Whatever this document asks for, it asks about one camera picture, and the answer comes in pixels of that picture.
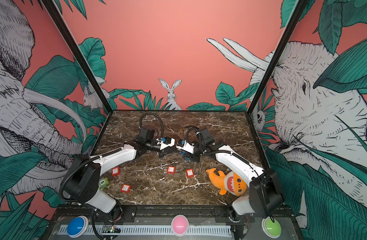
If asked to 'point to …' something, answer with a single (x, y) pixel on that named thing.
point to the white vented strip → (152, 229)
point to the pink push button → (180, 225)
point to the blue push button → (77, 226)
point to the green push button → (272, 229)
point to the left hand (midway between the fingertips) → (179, 148)
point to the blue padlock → (187, 158)
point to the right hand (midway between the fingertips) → (183, 150)
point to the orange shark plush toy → (232, 182)
